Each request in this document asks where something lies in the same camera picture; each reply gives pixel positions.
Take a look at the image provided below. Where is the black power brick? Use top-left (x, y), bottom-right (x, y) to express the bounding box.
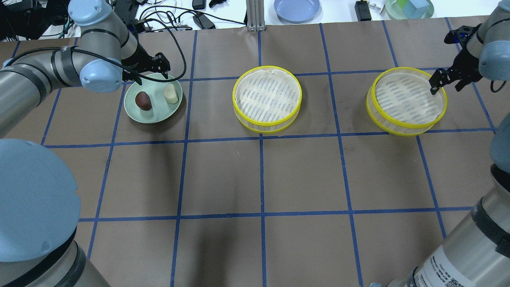
top-left (192, 14), bottom-right (216, 29)

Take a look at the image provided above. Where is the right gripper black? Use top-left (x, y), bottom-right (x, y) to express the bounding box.
top-left (429, 48), bottom-right (482, 96)

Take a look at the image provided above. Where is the brown bun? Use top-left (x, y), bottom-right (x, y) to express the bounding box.
top-left (135, 91), bottom-right (153, 111)

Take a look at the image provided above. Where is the white bun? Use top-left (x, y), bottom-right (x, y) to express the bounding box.
top-left (163, 84), bottom-right (179, 105)

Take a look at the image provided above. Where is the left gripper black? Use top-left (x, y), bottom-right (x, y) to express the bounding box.
top-left (122, 46), bottom-right (171, 86)

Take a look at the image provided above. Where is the yellow steamer basket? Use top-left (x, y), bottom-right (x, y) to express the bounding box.
top-left (232, 65), bottom-right (303, 133)
top-left (365, 67), bottom-right (448, 138)

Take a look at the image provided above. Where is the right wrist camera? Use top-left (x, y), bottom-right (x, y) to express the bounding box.
top-left (444, 24), bottom-right (482, 45)

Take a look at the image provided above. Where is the aluminium frame post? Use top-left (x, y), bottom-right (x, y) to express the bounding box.
top-left (246, 0), bottom-right (267, 31)

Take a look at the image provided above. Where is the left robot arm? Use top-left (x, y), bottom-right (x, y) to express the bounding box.
top-left (1, 0), bottom-right (171, 287)

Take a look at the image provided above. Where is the green bowl with blocks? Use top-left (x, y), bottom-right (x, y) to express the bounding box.
top-left (385, 0), bottom-right (435, 20)

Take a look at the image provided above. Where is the light green plate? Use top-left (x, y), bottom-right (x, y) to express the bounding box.
top-left (123, 79), bottom-right (183, 124)

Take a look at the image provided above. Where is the blue plate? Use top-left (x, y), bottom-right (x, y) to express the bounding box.
top-left (273, 0), bottom-right (321, 24)

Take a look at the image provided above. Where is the black power adapter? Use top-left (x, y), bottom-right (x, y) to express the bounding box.
top-left (355, 0), bottom-right (372, 22)

